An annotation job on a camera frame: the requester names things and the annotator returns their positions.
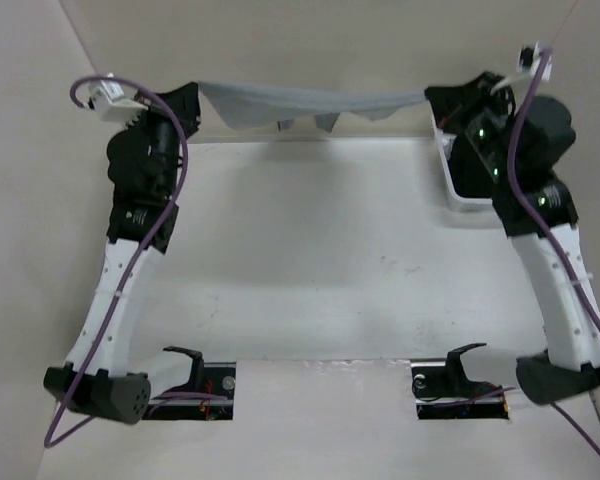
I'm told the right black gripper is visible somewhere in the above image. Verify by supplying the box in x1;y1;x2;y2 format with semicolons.
426;71;516;183

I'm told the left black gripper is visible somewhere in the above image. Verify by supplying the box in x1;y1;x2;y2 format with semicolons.
126;82;202;197

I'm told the grey tank top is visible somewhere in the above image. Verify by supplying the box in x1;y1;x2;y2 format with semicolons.
198;81;426;133

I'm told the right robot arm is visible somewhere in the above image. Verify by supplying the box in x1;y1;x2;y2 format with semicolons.
424;72;600;405

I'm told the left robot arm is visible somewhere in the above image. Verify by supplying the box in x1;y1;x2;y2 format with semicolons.
43;76;205;424

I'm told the black tank top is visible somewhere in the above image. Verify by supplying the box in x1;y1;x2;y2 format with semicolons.
448;136;498;199

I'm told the white plastic basket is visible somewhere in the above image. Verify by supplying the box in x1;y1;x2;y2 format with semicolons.
431;115;494;214

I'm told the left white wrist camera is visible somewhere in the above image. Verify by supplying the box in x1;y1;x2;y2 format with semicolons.
87;75;147;125

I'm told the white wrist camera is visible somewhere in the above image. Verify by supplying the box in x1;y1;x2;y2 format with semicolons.
87;75;147;125
491;43;553;94

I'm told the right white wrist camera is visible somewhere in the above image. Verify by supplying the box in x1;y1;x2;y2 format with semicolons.
491;43;553;94

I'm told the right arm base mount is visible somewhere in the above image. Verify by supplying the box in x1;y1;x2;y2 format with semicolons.
410;343;509;421

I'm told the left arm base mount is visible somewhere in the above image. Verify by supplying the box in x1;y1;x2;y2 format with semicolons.
143;346;237;421

